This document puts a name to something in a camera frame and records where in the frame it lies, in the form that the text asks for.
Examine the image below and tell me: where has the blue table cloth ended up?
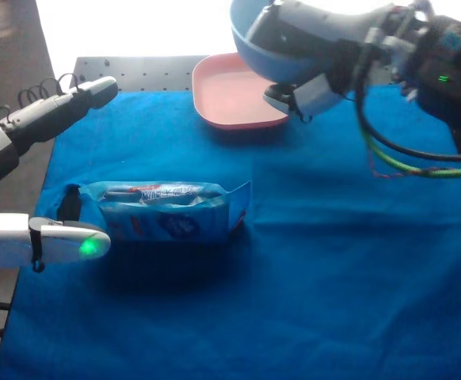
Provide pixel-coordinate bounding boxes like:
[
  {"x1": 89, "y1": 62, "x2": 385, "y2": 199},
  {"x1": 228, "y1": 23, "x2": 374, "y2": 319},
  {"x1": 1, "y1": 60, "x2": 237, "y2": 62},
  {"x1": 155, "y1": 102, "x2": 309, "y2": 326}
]
[{"x1": 0, "y1": 85, "x2": 461, "y2": 380}]

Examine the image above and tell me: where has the light blue bowl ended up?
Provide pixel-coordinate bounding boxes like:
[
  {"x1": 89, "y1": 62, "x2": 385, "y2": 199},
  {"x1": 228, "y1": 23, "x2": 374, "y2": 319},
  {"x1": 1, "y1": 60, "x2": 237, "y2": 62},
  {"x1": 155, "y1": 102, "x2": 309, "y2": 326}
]
[{"x1": 230, "y1": 0, "x2": 329, "y2": 86}]

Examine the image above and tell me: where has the small black clamp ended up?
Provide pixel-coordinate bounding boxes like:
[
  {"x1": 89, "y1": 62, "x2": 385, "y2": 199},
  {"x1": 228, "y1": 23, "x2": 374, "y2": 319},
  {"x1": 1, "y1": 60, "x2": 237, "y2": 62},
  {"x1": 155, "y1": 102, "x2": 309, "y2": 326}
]
[{"x1": 57, "y1": 185, "x2": 83, "y2": 230}]

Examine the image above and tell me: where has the black cable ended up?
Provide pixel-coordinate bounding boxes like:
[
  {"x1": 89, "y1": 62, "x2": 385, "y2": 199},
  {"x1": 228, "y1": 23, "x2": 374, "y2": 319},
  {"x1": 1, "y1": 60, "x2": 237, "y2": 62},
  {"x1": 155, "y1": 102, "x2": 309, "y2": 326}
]
[{"x1": 355, "y1": 85, "x2": 461, "y2": 162}]

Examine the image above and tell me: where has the green cable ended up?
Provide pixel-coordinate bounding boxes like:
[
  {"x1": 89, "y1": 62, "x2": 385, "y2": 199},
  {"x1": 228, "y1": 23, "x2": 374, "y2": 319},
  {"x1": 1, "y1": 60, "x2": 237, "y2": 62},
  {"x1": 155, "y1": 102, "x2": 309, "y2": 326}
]
[{"x1": 359, "y1": 98, "x2": 461, "y2": 179}]

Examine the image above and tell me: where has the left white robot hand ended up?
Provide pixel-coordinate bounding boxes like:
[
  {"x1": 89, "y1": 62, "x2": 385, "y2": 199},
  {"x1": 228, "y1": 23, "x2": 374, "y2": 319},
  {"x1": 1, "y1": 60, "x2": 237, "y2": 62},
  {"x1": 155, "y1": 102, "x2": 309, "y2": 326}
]
[{"x1": 0, "y1": 73, "x2": 120, "y2": 273}]

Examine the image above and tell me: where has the blue snack pack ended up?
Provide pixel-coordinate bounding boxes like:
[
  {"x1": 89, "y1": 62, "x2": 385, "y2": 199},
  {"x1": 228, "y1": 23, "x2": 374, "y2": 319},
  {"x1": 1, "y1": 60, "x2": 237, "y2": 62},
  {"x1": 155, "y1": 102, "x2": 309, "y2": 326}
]
[{"x1": 80, "y1": 180, "x2": 253, "y2": 242}]

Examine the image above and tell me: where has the pink square plate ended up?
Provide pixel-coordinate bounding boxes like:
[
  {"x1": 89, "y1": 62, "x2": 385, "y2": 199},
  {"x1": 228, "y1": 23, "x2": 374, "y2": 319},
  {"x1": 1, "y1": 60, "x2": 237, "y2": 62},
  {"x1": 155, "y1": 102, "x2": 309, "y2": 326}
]
[{"x1": 192, "y1": 53, "x2": 291, "y2": 131}]

